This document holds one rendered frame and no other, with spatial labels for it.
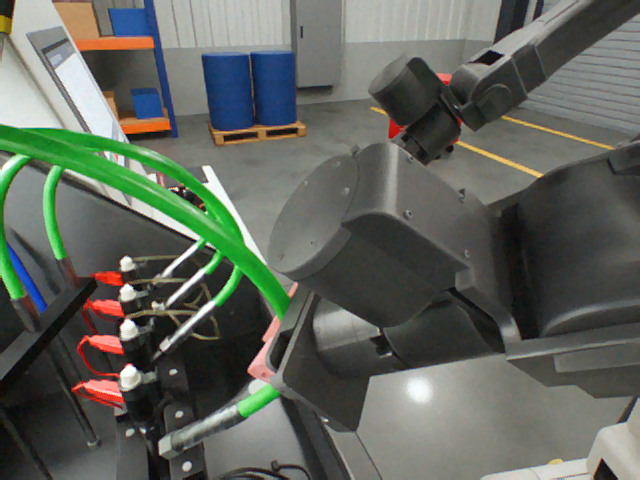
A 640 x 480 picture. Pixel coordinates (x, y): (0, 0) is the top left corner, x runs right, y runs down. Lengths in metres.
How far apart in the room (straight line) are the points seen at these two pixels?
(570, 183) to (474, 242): 0.04
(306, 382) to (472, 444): 1.59
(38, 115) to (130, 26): 4.89
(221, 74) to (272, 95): 0.67
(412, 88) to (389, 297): 0.35
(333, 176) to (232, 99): 4.95
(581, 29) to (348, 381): 0.46
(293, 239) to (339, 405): 0.13
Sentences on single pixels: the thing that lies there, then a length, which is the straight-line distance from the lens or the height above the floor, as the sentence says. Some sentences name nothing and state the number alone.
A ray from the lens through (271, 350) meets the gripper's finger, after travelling 0.25.
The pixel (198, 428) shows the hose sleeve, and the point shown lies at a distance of 0.39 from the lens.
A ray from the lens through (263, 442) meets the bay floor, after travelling 0.76.
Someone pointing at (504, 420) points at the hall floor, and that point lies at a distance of 1.92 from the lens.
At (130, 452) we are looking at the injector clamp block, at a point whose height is 0.98.
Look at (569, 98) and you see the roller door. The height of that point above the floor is 0.30.
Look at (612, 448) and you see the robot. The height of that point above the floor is 0.79.
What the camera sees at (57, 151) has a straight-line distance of 0.26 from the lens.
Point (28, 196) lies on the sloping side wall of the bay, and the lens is 0.73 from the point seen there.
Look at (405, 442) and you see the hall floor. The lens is 1.75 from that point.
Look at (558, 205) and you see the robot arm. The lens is 0.18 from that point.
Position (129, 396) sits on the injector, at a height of 1.11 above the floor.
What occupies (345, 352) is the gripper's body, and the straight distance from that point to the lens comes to 0.23.
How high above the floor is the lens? 1.47
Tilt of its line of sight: 30 degrees down
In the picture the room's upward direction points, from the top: straight up
